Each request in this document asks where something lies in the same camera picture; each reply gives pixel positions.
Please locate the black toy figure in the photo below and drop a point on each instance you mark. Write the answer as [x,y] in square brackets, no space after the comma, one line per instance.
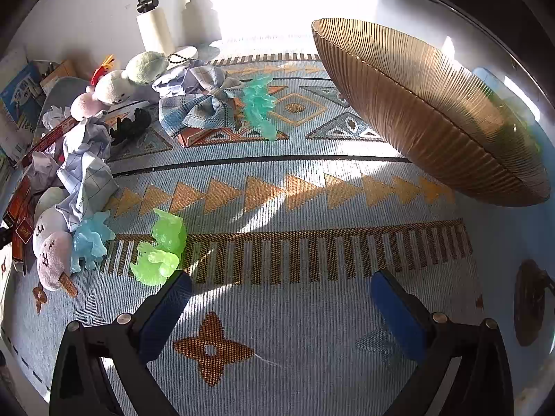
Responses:
[130,125]

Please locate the gold ribbed basket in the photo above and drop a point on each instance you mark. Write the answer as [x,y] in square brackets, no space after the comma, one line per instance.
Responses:
[433,117]

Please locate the large grid paper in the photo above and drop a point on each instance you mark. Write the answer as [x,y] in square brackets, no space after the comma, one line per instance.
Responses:
[86,173]

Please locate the white paper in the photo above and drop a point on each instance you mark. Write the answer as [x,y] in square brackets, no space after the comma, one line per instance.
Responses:
[55,117]
[43,171]

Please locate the patterned woven mat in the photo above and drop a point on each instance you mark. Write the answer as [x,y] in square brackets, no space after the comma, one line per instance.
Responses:
[303,312]

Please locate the row of upright books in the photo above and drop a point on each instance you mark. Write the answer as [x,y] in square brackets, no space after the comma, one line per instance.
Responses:
[19,104]

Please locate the plaid cloth bow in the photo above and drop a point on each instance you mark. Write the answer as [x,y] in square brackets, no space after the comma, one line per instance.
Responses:
[195,110]

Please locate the long red cardboard box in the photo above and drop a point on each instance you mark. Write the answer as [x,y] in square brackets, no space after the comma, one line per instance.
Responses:
[22,234]
[52,138]

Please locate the pastel dango plush toy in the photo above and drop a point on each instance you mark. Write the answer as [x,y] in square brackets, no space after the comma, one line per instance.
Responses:
[113,89]
[52,251]

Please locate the teal translucent toy figure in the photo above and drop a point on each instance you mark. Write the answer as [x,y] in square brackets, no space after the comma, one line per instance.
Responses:
[258,104]

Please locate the red yellow toy figure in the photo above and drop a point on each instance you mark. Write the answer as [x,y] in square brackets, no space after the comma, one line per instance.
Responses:
[102,69]

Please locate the pink cartoon box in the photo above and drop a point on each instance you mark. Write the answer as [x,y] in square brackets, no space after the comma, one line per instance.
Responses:
[203,136]

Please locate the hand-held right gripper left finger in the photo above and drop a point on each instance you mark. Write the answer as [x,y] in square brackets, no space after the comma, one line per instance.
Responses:
[169,307]

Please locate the blue translucent toy figure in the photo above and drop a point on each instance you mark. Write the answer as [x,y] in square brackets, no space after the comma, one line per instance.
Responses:
[91,238]

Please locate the white desk lamp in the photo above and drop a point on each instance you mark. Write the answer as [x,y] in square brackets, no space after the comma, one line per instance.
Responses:
[154,30]

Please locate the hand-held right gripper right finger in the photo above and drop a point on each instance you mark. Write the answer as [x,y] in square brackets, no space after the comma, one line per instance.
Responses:
[399,316]

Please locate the light blue case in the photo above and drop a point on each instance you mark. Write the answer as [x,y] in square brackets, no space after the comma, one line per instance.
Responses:
[488,79]

